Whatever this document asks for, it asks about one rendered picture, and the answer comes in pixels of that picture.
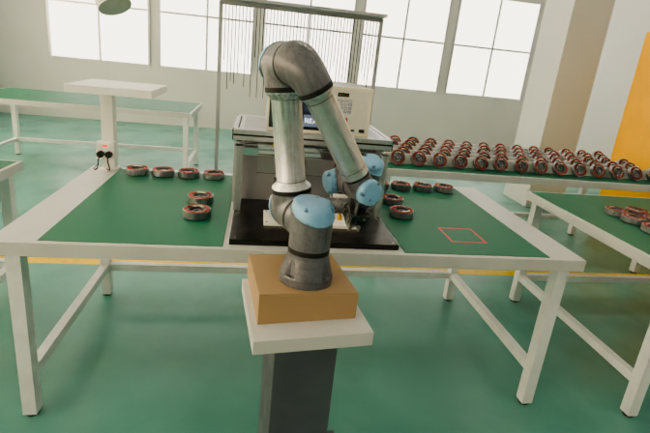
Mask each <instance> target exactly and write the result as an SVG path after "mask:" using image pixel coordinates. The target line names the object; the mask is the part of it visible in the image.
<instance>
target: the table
mask: <svg viewBox="0 0 650 433"><path fill-rule="evenodd" d="M415 143H420V141H419V139H418V138H417V137H415V136H410V137H409V138H407V139H406V140H405V141H404V142H403V143H401V144H400V145H399V147H398V148H397V149H395V150H394V151H392V152H391V153H390V155H389V159H390V161H391V162H392V163H390V162H388V168H387V175H386V181H387V182H388V183H390V181H391V176H397V177H412V178H429V179H444V180H460V181H475V182H491V183H507V184H523V185H538V186H554V187H569V188H579V189H578V193H577V194H586V191H587V189H588V188H600V189H616V190H631V191H647V192H650V168H649V169H647V170H646V172H645V174H646V175H645V176H646V179H647V180H640V179H642V175H643V173H642V171H641V169H640V168H639V167H637V166H635V165H634V164H633V163H632V162H629V161H628V160H627V159H619V160H618V161H616V162H615V161H613V160H610V159H609V158H608V157H607V156H605V155H604V154H603V153H602V152H601V151H595V152H593V153H592V155H591V154H589V153H586V152H585V151H584V150H578V151H576V152H575V153H573V152H571V151H570V150H569V149H566V148H565V149H562V150H561V151H560V152H559V153H558V152H557V151H555V150H553V149H552V148H550V147H546V148H544V149H543V150H542V153H547V159H550V162H549V163H553V165H552V166H551V168H552V169H551V170H552V172H553V173H554V174H549V173H547V170H548V165H547V163H548V161H547V159H546V158H545V157H544V156H543V154H541V152H540V150H539V148H538V147H536V146H530V147H528V149H527V150H526V152H528V155H531V156H530V158H531V159H533V164H532V169H533V171H534V172H527V171H528V169H529V163H528V162H529V159H528V158H527V156H526V154H524V152H523V149H522V147H521V146H520V145H518V144H516V145H513V146H512V147H511V148H510V150H512V152H511V154H513V155H512V157H513V158H515V159H514V161H515V162H514V164H513V167H514V169H515V171H506V170H507V168H508V165H509V164H508V162H507V160H509V158H508V155H507V149H506V147H505V145H504V144H502V143H498V144H496V145H494V146H493V149H494V151H493V152H494V153H493V155H494V158H493V161H492V166H493V167H494V168H493V169H494V170H491V169H487V168H488V160H489V159H491V157H490V155H489V152H490V148H489V145H488V144H487V143H486V142H481V143H479V144H478V145H477V147H476V148H477V151H476V152H475V155H477V156H476V157H475V158H474V159H473V166H474V167H475V168H465V167H466V166H467V163H468V158H470V154H471V153H470V152H471V151H472V147H473V145H472V143H471V142H469V141H463V142H462V143H461V144H460V145H459V147H458V150H457V153H456V155H455V156H453V159H452V163H453V166H454V167H448V166H445V165H446V164H447V158H446V156H447V157H451V156H452V155H451V153H452V149H454V146H456V145H455V142H454V141H453V140H451V139H446V140H444V141H443V142H442V144H441V146H440V147H439V148H438V150H437V153H435V154H433V155H432V157H431V161H432V165H424V164H425V163H426V162H427V156H426V155H431V153H430V151H433V150H432V148H435V145H437V142H436V140H435V139H434V138H428V139H426V140H425V142H424V144H422V145H421V146H420V147H419V149H418V150H417V151H415V152H414V153H413V154H412V155H411V159H410V160H411V161H412V162H413V163H412V164H404V161H405V153H406V154H411V153H410V150H413V148H412V147H411V145H412V146H416V144H415ZM416 147H417V146H416ZM564 152H565V153H564ZM395 154H397V155H395ZM559 154H563V157H562V158H565V160H566V161H568V164H569V165H571V166H572V167H571V169H572V170H571V171H572V173H573V175H565V174H566V173H567V172H568V169H567V168H568V167H567V165H566V164H565V163H564V160H562V159H561V158H560V155H559ZM517 155H518V156H517ZM576 155H578V156H580V157H579V159H578V158H577V157H576ZM397 156H398V157H399V158H398V159H399V161H397ZM416 156H418V157H416ZM394 157H395V158H394ZM436 157H439V158H436ZM593 157H595V159H593ZM418 158H419V159H418ZM421 158H422V159H421ZM458 158H459V159H458ZM438 159H440V161H439V160H438ZM457 159H458V160H457ZM479 159H480V160H479ZM580 159H581V160H580ZM478 160H479V161H478ZM418 161H420V162H418ZM459 161H460V162H459ZM498 161H499V162H498ZM438 162H441V163H440V164H439V163H438ZM497 162H498V163H497ZM519 162H521V163H520V164H518V163H519ZM583 162H588V163H587V165H586V166H591V167H590V174H591V176H585V174H586V173H587V169H586V166H585V164H584V163H583ZM621 162H623V163H621ZM499 163H500V164H501V165H500V164H499ZM538 163H539V165H538ZM593 163H594V164H593ZM601 163H605V167H609V169H608V170H609V171H608V173H609V175H610V177H611V178H608V177H604V175H605V174H606V169H605V167H603V165H602V164H601ZM460 164H461V165H460ZM618 164H621V165H622V166H620V165H618ZM480 165H482V167H481V166H480ZM557 165H559V166H557ZM501 166H503V167H502V168H500V167H501ZM523 166H524V167H523ZM540 166H541V168H540ZM628 166H629V167H628ZM521 168H522V169H521ZM559 168H560V169H559ZM598 168H599V169H598ZM540 169H543V170H540ZM614 169H615V170H614ZM624 169H628V171H627V174H628V177H629V179H622V178H623V177H624V175H625V172H624V171H623V170H624ZM597 170H598V171H597ZM559 171H561V172H559ZM633 171H634V172H633ZM578 172H580V173H578ZM616 172H617V173H616ZM598 173H600V174H599V175H598ZM617 175H618V176H617ZM635 176H636V177H635ZM640 266H641V264H639V263H637V262H636V261H635V260H633V259H632V262H631V265H630V267H629V270H630V272H631V273H633V274H636V273H638V272H639V269H640Z"/></svg>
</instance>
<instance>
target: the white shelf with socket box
mask: <svg viewBox="0 0 650 433"><path fill-rule="evenodd" d="M64 92H71V93H82V94H94V95H100V103H101V124H102V140H98V141H97V142H96V152H97V153H96V155H97V159H98V164H97V165H95V167H94V170H97V169H98V167H99V159H102V160H103V166H101V165H100V167H101V170H105V171H115V170H120V169H121V166H120V165H118V145H117V118H116V96H118V97H130V98H142V99H152V98H155V97H157V96H159V95H161V94H163V93H166V92H167V85H159V84H148V83H136V82H126V81H114V80H103V79H93V78H92V79H87V80H81V81H76V82H71V83H65V84H64ZM96 166H97V168H96ZM95 168H96V169H95Z"/></svg>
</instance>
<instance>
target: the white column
mask: <svg viewBox="0 0 650 433"><path fill-rule="evenodd" d="M614 4H615V0H547V1H546V6H545V10H544V15H543V19H542V23H541V28H540V32H539V37H538V40H537V45H536V49H535V54H534V58H533V63H532V67H531V72H530V75H529V80H528V84H527V88H526V93H525V97H524V102H523V106H522V110H521V114H520V119H519V123H518V128H517V136H516V140H515V145H516V144H518V145H520V146H521V147H522V148H526V149H528V147H530V146H536V147H538V148H539V150H543V149H544V148H546V147H550V148H552V149H553V150H555V151H561V150H562V149H565V148H566V149H569V150H570V151H571V152H575V151H576V146H577V142H578V140H579V136H580V132H581V128H582V125H583V121H584V117H585V113H586V109H587V106H588V103H589V99H590V95H591V92H592V88H593V84H594V80H595V76H596V73H597V69H598V66H599V62H600V59H601V55H602V51H603V47H604V44H605V40H606V33H607V29H608V26H609V23H610V19H611V15H612V12H613V8H614ZM565 189H566V187H554V186H538V185H523V184H507V183H506V184H505V187H504V192H503V194H505V195H507V196H508V197H510V198H512V199H513V200H515V201H516V202H518V203H519V204H521V205H522V206H524V207H531V205H532V202H530V201H528V200H527V199H525V198H524V197H525V192H526V191H543V192H559V193H565Z"/></svg>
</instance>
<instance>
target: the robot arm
mask: <svg viewBox="0 0 650 433"><path fill-rule="evenodd" d="M258 69H259V72H260V74H261V76H262V78H263V79H264V86H265V94H266V95H267V96H268V97H269V98H270V99H271V104H272V118H273V133H274V146H275V161H276V175H277V181H276V182H275V183H274V184H273V185H272V195H271V196H270V199H269V211H270V213H271V215H272V217H273V219H274V220H275V221H276V222H277V223H278V224H279V225H281V226H282V227H283V228H284V229H285V230H286V231H288V232H289V241H288V250H287V253H286V255H285V257H284V259H283V261H282V264H281V267H280V271H279V280H280V282H281V283H283V284H284V285H286V286H288V287H290V288H293V289H297V290H303V291H318V290H323V289H326V288H328V287H329V286H330V285H331V284H332V278H333V274H332V269H331V264H330V259H329V252H330V244H331V238H332V230H333V223H334V220H335V215H334V213H335V208H334V205H333V204H332V202H331V201H329V200H328V199H326V198H324V197H320V196H318V195H314V194H311V185H310V183H309V182H308V181H307V180H306V173H305V152H304V132H303V111H302V102H304V103H305V104H306V105H307V107H308V109H309V111H310V114H311V116H312V118H313V120H314V121H315V123H316V125H317V127H318V129H319V131H320V133H321V135H322V137H323V139H324V141H325V143H326V145H327V147H328V149H329V151H330V153H331V155H332V157H333V159H334V161H335V163H336V165H337V168H333V169H331V170H328V171H325V172H324V173H323V176H322V182H323V187H324V188H325V190H326V191H327V192H328V193H329V194H334V193H335V194H337V193H338V192H341V193H343V194H345V195H347V196H349V197H351V198H352V199H351V198H350V199H349V200H347V203H346V204H344V206H343V208H342V215H343V217H344V221H345V224H346V226H347V230H348V231H349V229H352V228H354V227H355V226H356V229H357V231H359V230H360V225H365V226H368V223H369V219H370V214H369V206H372V205H375V204H376V203H377V202H378V201H379V200H380V199H381V197H382V193H383V189H382V186H381V185H380V184H379V183H378V182H379V179H380V177H381V175H382V171H383V167H384V162H383V160H382V159H381V157H379V156H377V155H375V154H366V155H364V156H363V157H362V154H361V152H360V150H359V148H358V146H357V143H356V141H355V139H354V137H353V135H352V132H351V130H350V128H349V126H348V125H347V122H346V120H345V118H344V116H343V114H342V112H341V109H340V106H339V104H338V102H337V99H336V97H335V95H334V93H333V87H334V83H333V80H332V78H331V76H330V75H329V73H328V71H327V69H326V67H325V65H324V63H323V61H322V59H321V58H320V56H319V54H318V53H317V52H316V50H315V49H314V48H313V47H312V46H311V45H310V44H308V43H306V42H303V41H299V40H292V41H277V42H274V43H271V44H269V45H267V46H266V47H265V48H264V49H263V50H262V52H261V54H260V56H259V59H258Z"/></svg>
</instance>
